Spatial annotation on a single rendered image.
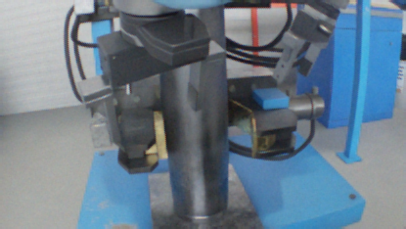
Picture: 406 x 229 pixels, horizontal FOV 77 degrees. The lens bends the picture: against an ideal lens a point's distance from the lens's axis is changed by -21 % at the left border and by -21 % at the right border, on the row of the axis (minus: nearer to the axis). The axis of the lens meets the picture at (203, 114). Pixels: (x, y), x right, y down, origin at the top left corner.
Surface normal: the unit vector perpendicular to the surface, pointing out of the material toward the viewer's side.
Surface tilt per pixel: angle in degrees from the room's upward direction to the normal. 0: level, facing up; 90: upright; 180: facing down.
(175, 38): 25
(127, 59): 114
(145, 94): 90
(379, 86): 90
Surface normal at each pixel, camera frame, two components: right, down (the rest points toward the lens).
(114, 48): 0.07, -0.70
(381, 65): 0.18, 0.35
